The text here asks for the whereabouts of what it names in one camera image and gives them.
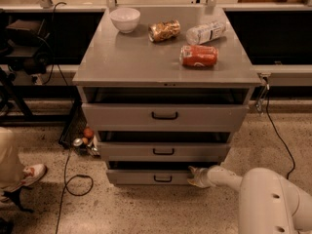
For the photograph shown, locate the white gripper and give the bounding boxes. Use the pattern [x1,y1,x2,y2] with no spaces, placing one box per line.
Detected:
[187,168,210,188]

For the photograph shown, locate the grey bottom drawer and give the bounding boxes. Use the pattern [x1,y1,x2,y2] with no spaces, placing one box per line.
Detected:
[106,170,192,185]

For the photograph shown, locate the grey drawer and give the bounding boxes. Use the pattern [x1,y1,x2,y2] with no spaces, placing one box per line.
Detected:
[106,170,192,185]
[97,142,230,162]
[82,103,248,133]

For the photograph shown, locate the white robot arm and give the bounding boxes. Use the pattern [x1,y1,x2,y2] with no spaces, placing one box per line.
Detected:
[188,166,312,234]

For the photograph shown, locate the grey middle drawer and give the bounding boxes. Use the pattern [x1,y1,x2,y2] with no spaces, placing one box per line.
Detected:
[97,142,230,162]

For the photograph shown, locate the grey drawer cabinet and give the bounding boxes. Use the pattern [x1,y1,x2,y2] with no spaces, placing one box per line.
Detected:
[73,6,260,171]

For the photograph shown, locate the grey top drawer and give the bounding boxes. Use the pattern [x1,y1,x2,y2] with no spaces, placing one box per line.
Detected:
[82,103,248,133]

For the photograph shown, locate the orange ball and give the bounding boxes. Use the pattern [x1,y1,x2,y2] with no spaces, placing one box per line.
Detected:
[83,128,94,138]

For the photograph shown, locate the silver can on floor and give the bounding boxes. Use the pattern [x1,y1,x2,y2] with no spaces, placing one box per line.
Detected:
[73,138,83,147]

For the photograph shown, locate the red soda can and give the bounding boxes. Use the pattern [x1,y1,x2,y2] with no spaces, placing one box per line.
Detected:
[179,45,218,67]

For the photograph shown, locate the clear plastic water bottle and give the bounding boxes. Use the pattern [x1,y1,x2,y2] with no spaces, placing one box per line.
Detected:
[186,20,226,45]

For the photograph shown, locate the gold crumpled snack can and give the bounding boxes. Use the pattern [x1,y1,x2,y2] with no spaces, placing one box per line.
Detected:
[148,19,180,42]

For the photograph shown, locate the white red sneaker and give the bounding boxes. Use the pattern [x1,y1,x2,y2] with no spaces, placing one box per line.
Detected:
[21,164,47,186]

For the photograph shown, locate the white bowl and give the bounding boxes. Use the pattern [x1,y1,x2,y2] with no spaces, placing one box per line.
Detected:
[109,8,140,33]

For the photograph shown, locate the beige trouser leg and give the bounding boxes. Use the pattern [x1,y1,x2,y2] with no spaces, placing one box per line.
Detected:
[0,128,24,192]

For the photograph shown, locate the black shoe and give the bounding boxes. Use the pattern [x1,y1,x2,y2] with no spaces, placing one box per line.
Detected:
[0,218,14,234]

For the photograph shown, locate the black equipment on stand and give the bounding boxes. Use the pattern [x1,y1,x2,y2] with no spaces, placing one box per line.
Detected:
[0,11,53,75]

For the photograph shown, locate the black adapter cable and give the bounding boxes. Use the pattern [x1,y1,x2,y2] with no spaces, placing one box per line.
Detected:
[265,93,296,180]

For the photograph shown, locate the black floor cable left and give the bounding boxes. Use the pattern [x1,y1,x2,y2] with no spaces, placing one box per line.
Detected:
[54,148,95,234]

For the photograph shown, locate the metal clamp bracket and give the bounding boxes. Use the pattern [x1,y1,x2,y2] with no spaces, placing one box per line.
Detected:
[255,74,270,114]

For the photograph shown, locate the black wire basket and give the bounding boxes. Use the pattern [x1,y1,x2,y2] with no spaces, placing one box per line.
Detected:
[58,99,87,149]

